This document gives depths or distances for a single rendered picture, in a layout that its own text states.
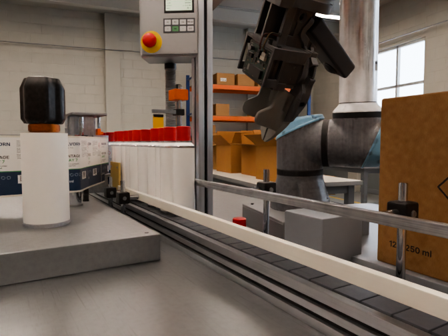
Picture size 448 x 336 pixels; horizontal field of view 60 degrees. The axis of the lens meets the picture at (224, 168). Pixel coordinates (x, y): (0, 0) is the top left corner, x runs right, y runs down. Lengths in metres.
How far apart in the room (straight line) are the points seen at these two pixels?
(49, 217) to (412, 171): 0.66
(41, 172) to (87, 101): 7.79
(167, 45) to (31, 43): 7.62
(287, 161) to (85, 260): 0.51
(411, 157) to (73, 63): 8.29
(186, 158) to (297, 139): 0.27
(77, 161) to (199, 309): 0.65
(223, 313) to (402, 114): 0.40
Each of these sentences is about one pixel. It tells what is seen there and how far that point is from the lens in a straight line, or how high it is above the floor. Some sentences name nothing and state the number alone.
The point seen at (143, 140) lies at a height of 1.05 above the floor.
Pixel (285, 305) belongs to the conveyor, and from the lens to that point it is 0.54.
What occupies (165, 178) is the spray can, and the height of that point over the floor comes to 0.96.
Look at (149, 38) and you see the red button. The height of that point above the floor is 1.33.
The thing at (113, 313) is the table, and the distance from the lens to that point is 0.55.
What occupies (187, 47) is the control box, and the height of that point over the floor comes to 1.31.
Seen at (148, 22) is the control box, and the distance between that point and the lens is 1.16.
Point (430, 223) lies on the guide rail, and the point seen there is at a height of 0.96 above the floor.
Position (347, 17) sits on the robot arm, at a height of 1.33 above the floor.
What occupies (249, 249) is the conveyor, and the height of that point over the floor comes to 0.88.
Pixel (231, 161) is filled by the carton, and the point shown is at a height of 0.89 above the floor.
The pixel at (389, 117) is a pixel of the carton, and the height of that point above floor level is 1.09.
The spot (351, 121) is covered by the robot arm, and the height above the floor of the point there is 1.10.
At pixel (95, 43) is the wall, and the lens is 8.81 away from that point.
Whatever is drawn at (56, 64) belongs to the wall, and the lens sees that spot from 8.72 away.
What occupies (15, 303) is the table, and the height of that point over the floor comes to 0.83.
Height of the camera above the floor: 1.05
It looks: 4 degrees down
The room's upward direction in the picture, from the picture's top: straight up
